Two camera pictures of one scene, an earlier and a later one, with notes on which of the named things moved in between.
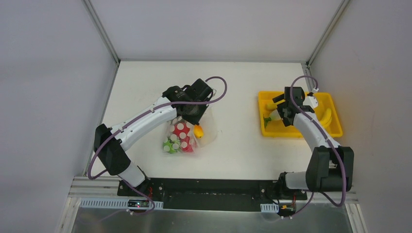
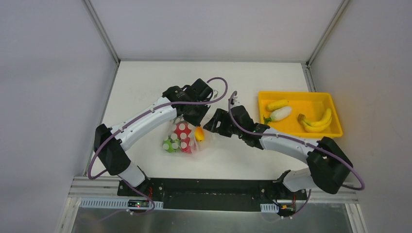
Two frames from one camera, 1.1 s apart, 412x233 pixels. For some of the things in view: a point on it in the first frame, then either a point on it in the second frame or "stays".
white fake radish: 274,115 stays
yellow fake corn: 271,106 stays
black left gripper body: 192,116 stays
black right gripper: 283,111 → 223,119
